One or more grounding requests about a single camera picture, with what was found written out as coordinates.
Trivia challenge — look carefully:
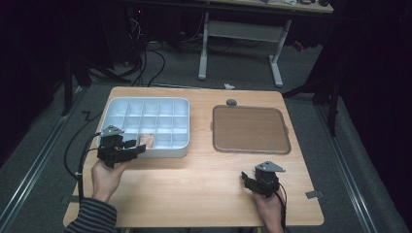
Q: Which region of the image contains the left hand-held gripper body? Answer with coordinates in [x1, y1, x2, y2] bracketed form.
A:
[96, 125, 137, 169]

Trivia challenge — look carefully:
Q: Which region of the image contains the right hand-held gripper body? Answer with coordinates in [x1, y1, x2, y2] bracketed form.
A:
[252, 160, 286, 198]

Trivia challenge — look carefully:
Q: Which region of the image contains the peach sock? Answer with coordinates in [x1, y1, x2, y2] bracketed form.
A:
[139, 133, 155, 150]

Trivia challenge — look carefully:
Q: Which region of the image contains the white compartment box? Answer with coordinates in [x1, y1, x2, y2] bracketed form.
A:
[98, 96, 191, 159]

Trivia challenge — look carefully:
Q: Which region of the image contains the person's right hand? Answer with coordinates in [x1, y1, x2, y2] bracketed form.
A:
[252, 190, 286, 233]

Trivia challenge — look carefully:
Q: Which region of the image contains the person's left hand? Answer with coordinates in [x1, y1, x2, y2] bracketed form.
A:
[90, 159, 130, 203]

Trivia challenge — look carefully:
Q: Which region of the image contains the grey tape piece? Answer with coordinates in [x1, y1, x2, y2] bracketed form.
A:
[305, 189, 325, 200]

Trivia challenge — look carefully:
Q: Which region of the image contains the brown tray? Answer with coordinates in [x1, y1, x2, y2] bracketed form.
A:
[212, 104, 292, 155]

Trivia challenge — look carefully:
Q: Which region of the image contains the black stand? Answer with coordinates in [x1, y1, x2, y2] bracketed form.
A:
[281, 74, 342, 137]
[61, 54, 130, 117]

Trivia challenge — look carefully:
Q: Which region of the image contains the white-legged wooden desk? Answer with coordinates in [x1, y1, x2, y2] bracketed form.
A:
[197, 0, 334, 88]

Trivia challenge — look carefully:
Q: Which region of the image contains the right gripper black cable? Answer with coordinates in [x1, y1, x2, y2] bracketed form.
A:
[263, 178, 289, 232]

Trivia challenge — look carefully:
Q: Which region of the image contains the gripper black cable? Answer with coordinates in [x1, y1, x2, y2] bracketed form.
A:
[77, 131, 102, 205]
[263, 178, 289, 232]

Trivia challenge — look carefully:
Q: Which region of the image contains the black floor cable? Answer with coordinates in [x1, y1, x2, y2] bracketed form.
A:
[63, 110, 105, 181]

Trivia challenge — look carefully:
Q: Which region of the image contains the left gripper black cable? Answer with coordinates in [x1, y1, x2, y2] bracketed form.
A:
[77, 131, 102, 205]

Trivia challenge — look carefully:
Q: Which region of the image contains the metal floor rail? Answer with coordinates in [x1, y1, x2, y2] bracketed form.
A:
[0, 86, 86, 224]
[315, 103, 378, 233]

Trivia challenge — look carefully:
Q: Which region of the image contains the bundle of black cables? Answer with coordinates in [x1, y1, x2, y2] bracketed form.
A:
[122, 16, 167, 88]

